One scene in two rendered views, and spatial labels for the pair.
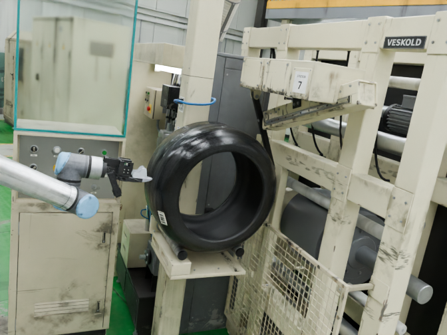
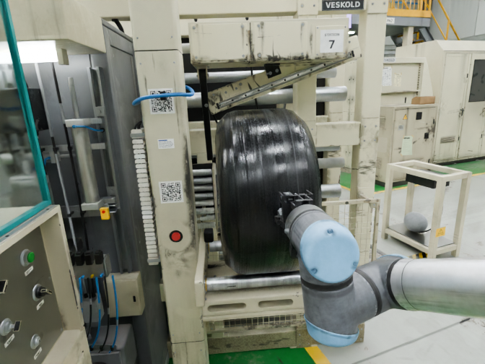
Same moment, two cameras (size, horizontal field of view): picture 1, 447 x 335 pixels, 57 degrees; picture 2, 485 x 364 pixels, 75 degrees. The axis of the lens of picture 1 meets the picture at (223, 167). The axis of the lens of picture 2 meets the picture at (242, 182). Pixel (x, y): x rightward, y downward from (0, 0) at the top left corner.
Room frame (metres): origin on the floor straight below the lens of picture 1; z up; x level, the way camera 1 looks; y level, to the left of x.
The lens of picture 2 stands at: (1.48, 1.10, 1.52)
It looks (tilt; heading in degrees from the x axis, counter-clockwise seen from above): 16 degrees down; 292
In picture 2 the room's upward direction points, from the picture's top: 3 degrees counter-clockwise
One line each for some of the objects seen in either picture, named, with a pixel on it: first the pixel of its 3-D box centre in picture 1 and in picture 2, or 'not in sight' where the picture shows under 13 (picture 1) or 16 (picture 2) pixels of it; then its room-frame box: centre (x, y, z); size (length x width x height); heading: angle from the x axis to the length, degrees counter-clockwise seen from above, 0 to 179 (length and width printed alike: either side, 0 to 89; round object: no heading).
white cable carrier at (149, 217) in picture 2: not in sight; (148, 198); (2.16, 0.26, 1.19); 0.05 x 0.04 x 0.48; 115
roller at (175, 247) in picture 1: (171, 238); (254, 280); (1.81, 0.19, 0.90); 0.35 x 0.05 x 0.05; 25
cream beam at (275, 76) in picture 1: (294, 79); (265, 45); (1.88, -0.25, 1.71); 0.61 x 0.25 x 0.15; 25
